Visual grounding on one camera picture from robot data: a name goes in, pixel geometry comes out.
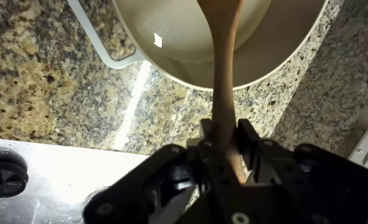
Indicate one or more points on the black sink stopper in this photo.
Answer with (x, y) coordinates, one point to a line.
(3, 175)

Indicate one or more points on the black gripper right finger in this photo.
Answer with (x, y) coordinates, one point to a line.
(315, 178)

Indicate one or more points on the wooden spoon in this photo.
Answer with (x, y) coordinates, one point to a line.
(223, 62)

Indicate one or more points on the stainless steel sink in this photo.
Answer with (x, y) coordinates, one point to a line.
(59, 178)

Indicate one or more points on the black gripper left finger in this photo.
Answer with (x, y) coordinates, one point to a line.
(150, 187)

